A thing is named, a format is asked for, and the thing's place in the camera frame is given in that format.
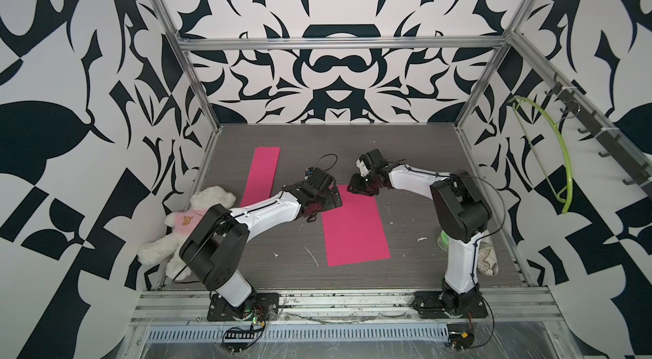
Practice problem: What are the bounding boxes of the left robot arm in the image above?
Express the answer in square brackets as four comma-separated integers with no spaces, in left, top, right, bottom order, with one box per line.
[179,167,342,313]

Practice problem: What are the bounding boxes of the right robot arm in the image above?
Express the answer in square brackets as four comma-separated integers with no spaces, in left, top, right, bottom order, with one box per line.
[347,149,492,311]

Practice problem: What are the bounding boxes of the green lidded jar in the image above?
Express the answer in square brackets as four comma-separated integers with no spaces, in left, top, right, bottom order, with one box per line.
[436,231,449,252]

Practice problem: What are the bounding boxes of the patterned cream pouch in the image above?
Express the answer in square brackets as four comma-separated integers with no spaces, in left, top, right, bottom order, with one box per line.
[477,237,499,277]

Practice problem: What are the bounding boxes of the white teddy bear pink shirt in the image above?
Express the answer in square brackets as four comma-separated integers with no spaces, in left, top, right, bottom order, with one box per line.
[137,186,236,281]

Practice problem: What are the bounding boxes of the left small electronics board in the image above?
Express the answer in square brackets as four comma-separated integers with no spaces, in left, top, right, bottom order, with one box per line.
[222,327,263,345]

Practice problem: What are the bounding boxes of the small electronics board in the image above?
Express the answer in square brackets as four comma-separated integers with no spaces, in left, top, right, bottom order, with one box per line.
[222,327,263,345]
[448,330,475,352]

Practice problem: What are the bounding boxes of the right small electronics board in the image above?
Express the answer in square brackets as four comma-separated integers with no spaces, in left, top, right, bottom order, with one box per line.
[448,330,475,352]

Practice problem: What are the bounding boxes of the green hoop hanger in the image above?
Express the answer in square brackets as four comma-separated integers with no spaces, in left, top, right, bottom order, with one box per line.
[508,96,575,216]

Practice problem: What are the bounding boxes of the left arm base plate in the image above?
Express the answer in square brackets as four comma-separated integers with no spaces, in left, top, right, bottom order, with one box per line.
[206,291,280,322]

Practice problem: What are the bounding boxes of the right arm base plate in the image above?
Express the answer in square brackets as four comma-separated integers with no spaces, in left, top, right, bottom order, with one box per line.
[412,289,488,319]

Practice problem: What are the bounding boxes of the black wall hook rail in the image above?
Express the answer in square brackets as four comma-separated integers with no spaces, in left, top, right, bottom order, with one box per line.
[547,73,651,198]

